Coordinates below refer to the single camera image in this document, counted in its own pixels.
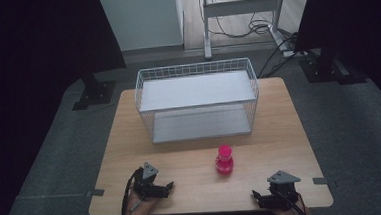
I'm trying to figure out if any white power strip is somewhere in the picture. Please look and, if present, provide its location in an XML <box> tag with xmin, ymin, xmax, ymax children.
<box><xmin>281</xmin><ymin>47</ymin><xmax>305</xmax><ymax>59</ymax></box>

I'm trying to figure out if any white metal desk frame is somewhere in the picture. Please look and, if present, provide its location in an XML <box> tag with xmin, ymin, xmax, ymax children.
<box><xmin>190</xmin><ymin>0</ymin><xmax>293</xmax><ymax>62</ymax></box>

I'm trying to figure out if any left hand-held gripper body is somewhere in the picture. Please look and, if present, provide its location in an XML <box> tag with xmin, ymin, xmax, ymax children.
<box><xmin>131</xmin><ymin>160</ymin><xmax>167</xmax><ymax>201</ymax></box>

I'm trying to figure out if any white wire shelf rack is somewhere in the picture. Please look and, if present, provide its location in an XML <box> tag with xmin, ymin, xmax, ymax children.
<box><xmin>132</xmin><ymin>56</ymin><xmax>262</xmax><ymax>146</ymax></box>

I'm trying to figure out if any person's left hand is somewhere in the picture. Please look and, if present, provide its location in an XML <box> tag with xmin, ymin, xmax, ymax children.
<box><xmin>126</xmin><ymin>189</ymin><xmax>161</xmax><ymax>215</ymax></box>

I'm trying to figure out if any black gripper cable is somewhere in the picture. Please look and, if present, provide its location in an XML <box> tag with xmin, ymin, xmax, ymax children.
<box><xmin>281</xmin><ymin>188</ymin><xmax>313</xmax><ymax>215</ymax></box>
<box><xmin>117</xmin><ymin>167</ymin><xmax>147</xmax><ymax>215</ymax></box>

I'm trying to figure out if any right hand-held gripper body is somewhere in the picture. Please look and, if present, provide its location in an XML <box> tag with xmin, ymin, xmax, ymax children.
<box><xmin>258</xmin><ymin>168</ymin><xmax>304</xmax><ymax>213</ymax></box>

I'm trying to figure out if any pink plastic bottle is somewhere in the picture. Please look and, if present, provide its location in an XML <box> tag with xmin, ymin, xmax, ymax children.
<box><xmin>213</xmin><ymin>144</ymin><xmax>236</xmax><ymax>177</ymax></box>

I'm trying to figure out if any bundle of black floor cables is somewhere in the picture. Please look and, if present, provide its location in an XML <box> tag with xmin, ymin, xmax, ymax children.
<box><xmin>201</xmin><ymin>0</ymin><xmax>303</xmax><ymax>82</ymax></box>

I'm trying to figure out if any black curtain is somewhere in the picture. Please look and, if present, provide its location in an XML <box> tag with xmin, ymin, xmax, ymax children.
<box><xmin>0</xmin><ymin>0</ymin><xmax>136</xmax><ymax>215</ymax></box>
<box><xmin>290</xmin><ymin>0</ymin><xmax>381</xmax><ymax>122</ymax></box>

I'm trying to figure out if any person's right hand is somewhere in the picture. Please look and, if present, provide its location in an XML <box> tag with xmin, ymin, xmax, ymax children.
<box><xmin>272</xmin><ymin>193</ymin><xmax>313</xmax><ymax>215</ymax></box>

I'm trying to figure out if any black stand base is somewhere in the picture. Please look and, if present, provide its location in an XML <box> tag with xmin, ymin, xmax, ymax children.
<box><xmin>297</xmin><ymin>45</ymin><xmax>368</xmax><ymax>89</ymax></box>
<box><xmin>69</xmin><ymin>71</ymin><xmax>118</xmax><ymax>112</ymax></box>

